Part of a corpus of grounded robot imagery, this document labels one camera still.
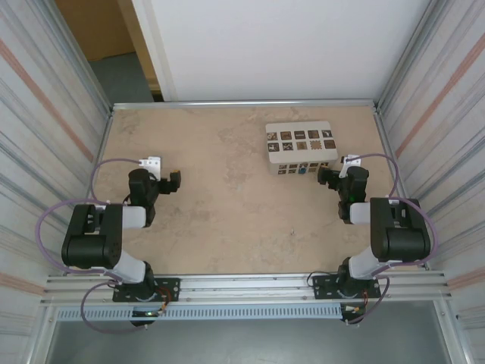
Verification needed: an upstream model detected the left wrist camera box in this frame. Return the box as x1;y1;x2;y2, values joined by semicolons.
136;155;162;179

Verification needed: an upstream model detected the grey slotted cable duct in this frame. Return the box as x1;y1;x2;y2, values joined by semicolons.
55;305;344;322

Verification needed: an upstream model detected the white box with picture tiles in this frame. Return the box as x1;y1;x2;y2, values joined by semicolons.
264;121;339;177

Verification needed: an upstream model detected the aluminium mounting rail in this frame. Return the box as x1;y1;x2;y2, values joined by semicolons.
39;269;454;306

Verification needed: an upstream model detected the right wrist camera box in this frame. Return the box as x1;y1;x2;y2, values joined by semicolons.
340;153;363;179

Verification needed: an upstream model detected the purple cable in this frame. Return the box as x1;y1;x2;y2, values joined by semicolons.
92;157;143;202
373;196;440;280
354;152;399;200
35;199;111;275
80;280;149;335
346;275;391;326

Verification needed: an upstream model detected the brown wooden panel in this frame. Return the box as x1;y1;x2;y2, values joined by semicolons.
55;0;136;62

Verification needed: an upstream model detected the aluminium frame bar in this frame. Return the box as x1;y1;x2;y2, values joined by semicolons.
111;99;381;112

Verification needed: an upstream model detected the white door frame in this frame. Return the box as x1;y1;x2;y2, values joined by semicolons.
130;0;178;102

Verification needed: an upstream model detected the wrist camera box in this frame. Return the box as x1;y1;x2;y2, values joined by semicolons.
136;155;162;179
340;153;363;179

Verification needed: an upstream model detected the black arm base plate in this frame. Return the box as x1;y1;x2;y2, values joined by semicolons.
112;278;181;303
312;271;381;300

